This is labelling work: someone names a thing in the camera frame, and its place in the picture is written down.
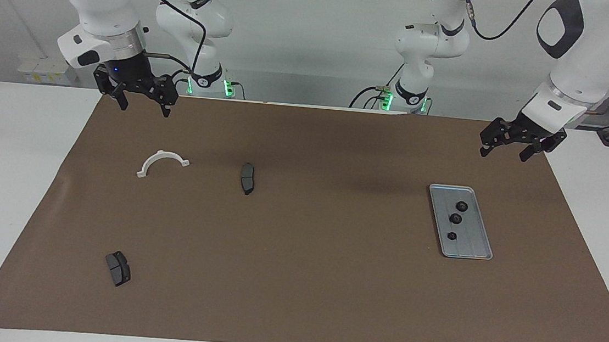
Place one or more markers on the grey curved brake pad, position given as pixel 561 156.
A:
pixel 247 178

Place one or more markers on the brown table mat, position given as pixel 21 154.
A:
pixel 295 280

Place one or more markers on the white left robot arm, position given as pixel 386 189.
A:
pixel 596 48

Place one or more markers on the dark two-piece brake pad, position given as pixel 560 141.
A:
pixel 118 269

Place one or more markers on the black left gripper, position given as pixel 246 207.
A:
pixel 529 127

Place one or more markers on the white semicircular plastic bracket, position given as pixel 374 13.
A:
pixel 160 154

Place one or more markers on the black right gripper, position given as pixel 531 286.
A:
pixel 131 70

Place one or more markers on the small black bearing gear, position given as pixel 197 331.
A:
pixel 452 236
pixel 455 218
pixel 462 206

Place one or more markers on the silver metal tray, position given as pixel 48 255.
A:
pixel 469 246

